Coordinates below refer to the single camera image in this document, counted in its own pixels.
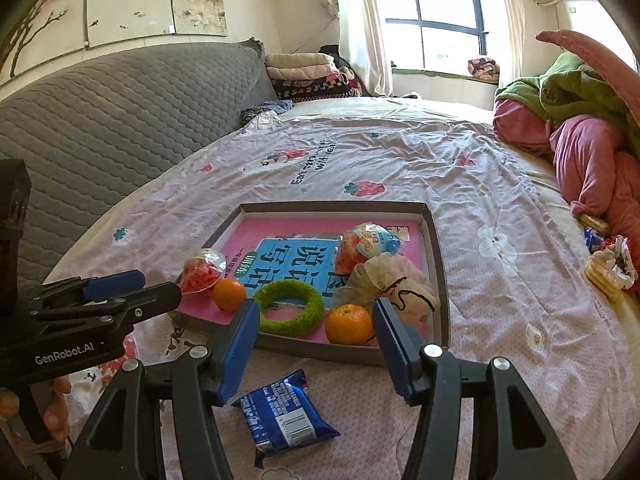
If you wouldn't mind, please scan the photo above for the orange mandarin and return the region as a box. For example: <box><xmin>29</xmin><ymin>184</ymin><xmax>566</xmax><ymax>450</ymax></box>
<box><xmin>210</xmin><ymin>278</ymin><xmax>247</xmax><ymax>313</ymax></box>
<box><xmin>324</xmin><ymin>304</ymin><xmax>374</xmax><ymax>346</ymax></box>

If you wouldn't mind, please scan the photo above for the blue snack packet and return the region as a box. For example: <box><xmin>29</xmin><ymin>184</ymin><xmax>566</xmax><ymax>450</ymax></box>
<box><xmin>232</xmin><ymin>368</ymin><xmax>341</xmax><ymax>469</ymax></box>

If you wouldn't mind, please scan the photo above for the green fuzzy ring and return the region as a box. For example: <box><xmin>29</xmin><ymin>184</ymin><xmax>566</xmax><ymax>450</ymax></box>
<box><xmin>252</xmin><ymin>278</ymin><xmax>327</xmax><ymax>338</ymax></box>

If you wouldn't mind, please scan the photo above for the cream mesh pouch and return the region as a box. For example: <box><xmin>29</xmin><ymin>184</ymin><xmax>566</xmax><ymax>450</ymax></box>
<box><xmin>330</xmin><ymin>252</ymin><xmax>442</xmax><ymax>327</ymax></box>

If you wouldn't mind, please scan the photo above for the person's left hand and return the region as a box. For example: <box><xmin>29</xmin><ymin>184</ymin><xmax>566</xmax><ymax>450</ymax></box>
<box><xmin>1</xmin><ymin>376</ymin><xmax>72</xmax><ymax>454</ymax></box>

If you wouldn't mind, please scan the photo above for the red snack bag with bottle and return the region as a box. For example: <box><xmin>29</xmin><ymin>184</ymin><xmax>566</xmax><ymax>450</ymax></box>
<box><xmin>179</xmin><ymin>248</ymin><xmax>227</xmax><ymax>294</ymax></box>

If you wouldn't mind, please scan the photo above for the grey quilted headboard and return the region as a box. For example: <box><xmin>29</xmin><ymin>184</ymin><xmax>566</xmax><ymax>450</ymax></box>
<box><xmin>1</xmin><ymin>38</ymin><xmax>276</xmax><ymax>287</ymax></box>

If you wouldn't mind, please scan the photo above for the pink strawberry print bedsheet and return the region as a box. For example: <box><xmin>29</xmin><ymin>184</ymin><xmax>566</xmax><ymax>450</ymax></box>
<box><xmin>44</xmin><ymin>96</ymin><xmax>637</xmax><ymax>480</ymax></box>

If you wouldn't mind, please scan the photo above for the shallow brown cardboard box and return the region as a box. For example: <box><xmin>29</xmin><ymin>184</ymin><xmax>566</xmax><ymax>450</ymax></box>
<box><xmin>169</xmin><ymin>200</ymin><xmax>450</xmax><ymax>366</ymax></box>

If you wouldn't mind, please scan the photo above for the snack wrappers pile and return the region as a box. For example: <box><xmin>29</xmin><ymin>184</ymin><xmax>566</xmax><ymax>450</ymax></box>
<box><xmin>578</xmin><ymin>214</ymin><xmax>639</xmax><ymax>299</ymax></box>

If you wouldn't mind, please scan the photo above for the red and blue snack bag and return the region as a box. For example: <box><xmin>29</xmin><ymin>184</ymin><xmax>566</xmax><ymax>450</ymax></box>
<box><xmin>334</xmin><ymin>222</ymin><xmax>401</xmax><ymax>274</ymax></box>

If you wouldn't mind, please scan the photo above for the dark folded cloth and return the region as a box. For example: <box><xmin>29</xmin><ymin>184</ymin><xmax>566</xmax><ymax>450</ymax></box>
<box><xmin>240</xmin><ymin>100</ymin><xmax>294</xmax><ymax>127</ymax></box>

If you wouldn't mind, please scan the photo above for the pink quilt pile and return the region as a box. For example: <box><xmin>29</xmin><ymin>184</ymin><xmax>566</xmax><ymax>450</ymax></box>
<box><xmin>492</xmin><ymin>99</ymin><xmax>639</xmax><ymax>266</ymax></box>

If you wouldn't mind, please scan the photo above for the stack of folded blankets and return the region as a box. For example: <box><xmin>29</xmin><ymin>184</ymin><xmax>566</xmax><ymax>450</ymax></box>
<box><xmin>265</xmin><ymin>52</ymin><xmax>362</xmax><ymax>102</ymax></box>

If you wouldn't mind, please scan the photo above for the white curtain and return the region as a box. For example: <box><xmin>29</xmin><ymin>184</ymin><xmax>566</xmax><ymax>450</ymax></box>
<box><xmin>337</xmin><ymin>0</ymin><xmax>393</xmax><ymax>96</ymax></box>

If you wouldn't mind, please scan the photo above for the green blanket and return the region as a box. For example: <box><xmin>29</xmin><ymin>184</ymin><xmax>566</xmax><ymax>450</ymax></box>
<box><xmin>496</xmin><ymin>52</ymin><xmax>639</xmax><ymax>156</ymax></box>

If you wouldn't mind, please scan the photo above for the floral bag on windowsill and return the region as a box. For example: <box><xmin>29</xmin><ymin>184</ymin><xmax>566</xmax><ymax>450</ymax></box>
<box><xmin>468</xmin><ymin>56</ymin><xmax>500</xmax><ymax>84</ymax></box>

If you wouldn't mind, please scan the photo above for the dusty pink cushion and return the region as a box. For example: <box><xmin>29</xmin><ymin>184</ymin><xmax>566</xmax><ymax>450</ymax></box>
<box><xmin>536</xmin><ymin>29</ymin><xmax>640</xmax><ymax>122</ymax></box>

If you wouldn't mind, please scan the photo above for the floral wall painting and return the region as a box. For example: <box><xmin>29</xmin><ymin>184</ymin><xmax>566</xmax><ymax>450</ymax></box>
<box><xmin>1</xmin><ymin>0</ymin><xmax>228</xmax><ymax>82</ymax></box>

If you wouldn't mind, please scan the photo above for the window with dark frame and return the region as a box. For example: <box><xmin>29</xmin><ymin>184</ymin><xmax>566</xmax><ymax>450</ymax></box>
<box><xmin>381</xmin><ymin>0</ymin><xmax>489</xmax><ymax>77</ymax></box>

